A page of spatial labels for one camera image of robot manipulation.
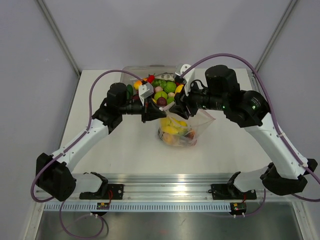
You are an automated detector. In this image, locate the orange yellow toy mango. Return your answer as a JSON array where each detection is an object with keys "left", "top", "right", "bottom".
[{"left": 133, "top": 80, "right": 143, "bottom": 90}]

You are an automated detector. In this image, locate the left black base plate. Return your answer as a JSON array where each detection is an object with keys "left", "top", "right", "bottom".
[{"left": 79, "top": 183, "right": 124, "bottom": 200}]

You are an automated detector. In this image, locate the green toy custard apple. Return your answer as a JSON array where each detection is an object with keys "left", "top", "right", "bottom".
[{"left": 163, "top": 81, "right": 177, "bottom": 93}]

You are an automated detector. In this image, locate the aluminium mounting rail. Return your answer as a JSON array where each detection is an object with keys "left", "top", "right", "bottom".
[{"left": 33, "top": 173, "right": 306, "bottom": 203}]

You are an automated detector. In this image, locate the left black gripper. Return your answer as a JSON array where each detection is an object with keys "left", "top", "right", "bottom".
[{"left": 118, "top": 95, "right": 166, "bottom": 123}]

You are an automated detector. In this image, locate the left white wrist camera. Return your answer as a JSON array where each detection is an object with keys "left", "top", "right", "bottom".
[{"left": 138, "top": 82, "right": 154, "bottom": 106}]

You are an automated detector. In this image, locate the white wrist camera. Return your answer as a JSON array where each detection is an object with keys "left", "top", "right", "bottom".
[
  {"left": 174, "top": 64, "right": 195, "bottom": 96},
  {"left": 138, "top": 82, "right": 154, "bottom": 106}
]

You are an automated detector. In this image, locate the purple cable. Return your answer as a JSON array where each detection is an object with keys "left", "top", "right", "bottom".
[
  {"left": 178, "top": 52, "right": 320, "bottom": 218},
  {"left": 30, "top": 69, "right": 148, "bottom": 237}
]

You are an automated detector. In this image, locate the yellow toy banana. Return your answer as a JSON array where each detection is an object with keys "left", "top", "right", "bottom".
[{"left": 160, "top": 117, "right": 188, "bottom": 135}]

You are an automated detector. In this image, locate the clear plastic food container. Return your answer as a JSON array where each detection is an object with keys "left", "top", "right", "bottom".
[{"left": 121, "top": 65, "right": 181, "bottom": 106}]

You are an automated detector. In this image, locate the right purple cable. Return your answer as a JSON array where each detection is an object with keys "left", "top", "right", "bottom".
[{"left": 178, "top": 52, "right": 320, "bottom": 218}]

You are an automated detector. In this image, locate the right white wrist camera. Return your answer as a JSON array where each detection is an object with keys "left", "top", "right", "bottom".
[{"left": 174, "top": 64, "right": 195, "bottom": 96}]

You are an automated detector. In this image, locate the red toy chili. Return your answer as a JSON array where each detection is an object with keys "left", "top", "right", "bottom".
[{"left": 146, "top": 75, "right": 155, "bottom": 84}]

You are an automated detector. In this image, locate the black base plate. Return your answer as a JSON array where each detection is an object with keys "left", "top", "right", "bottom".
[
  {"left": 79, "top": 183, "right": 124, "bottom": 200},
  {"left": 207, "top": 183, "right": 257, "bottom": 200}
]

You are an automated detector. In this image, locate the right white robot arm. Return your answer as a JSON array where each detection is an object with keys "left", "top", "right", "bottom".
[{"left": 171, "top": 64, "right": 318, "bottom": 199}]

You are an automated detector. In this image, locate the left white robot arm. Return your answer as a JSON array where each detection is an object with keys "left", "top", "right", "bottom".
[{"left": 32, "top": 82, "right": 166, "bottom": 202}]

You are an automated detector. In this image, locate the clear zip top bag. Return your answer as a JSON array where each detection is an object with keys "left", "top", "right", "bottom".
[{"left": 157, "top": 106, "right": 216, "bottom": 147}]

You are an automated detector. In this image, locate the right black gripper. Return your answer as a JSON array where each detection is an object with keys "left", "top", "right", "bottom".
[{"left": 169, "top": 77, "right": 227, "bottom": 120}]

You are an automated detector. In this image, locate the white slotted cable duct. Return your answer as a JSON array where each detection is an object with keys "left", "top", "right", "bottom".
[{"left": 44, "top": 201, "right": 231, "bottom": 213}]

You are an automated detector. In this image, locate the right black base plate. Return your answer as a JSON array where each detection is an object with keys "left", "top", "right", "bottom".
[{"left": 207, "top": 183, "right": 257, "bottom": 200}]

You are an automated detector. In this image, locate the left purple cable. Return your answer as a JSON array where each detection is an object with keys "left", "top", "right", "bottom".
[{"left": 30, "top": 69, "right": 148, "bottom": 237}]

